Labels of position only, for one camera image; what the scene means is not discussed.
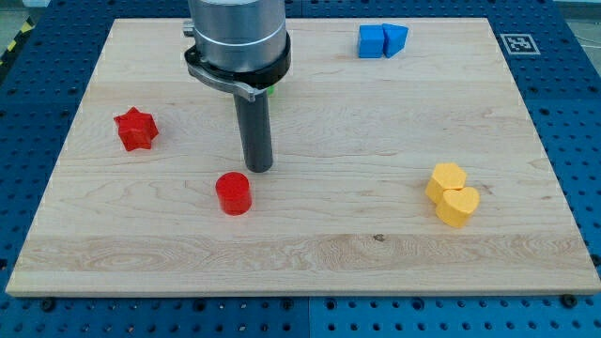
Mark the red cylinder block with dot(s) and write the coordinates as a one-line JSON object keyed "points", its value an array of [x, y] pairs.
{"points": [[234, 193]]}

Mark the blue triangle block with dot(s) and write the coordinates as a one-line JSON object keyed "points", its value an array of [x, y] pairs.
{"points": [[395, 37]]}

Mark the wooden board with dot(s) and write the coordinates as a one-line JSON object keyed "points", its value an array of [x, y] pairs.
{"points": [[342, 211]]}

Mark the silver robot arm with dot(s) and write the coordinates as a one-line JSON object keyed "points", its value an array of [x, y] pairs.
{"points": [[241, 47]]}

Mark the white fiducial marker tag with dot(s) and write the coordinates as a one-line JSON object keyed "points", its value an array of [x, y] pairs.
{"points": [[519, 44]]}

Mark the blue cube block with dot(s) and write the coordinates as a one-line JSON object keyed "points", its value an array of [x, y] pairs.
{"points": [[371, 41]]}

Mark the yellow hexagon block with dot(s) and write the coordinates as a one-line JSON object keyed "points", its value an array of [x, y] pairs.
{"points": [[445, 176]]}

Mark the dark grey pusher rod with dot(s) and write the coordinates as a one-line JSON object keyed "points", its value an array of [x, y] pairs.
{"points": [[254, 128]]}

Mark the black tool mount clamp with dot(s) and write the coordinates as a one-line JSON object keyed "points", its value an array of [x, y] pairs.
{"points": [[248, 84]]}

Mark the yellow heart block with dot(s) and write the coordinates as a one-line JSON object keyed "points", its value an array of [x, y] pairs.
{"points": [[456, 207]]}

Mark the red star block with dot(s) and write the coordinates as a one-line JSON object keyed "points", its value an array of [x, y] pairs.
{"points": [[136, 129]]}

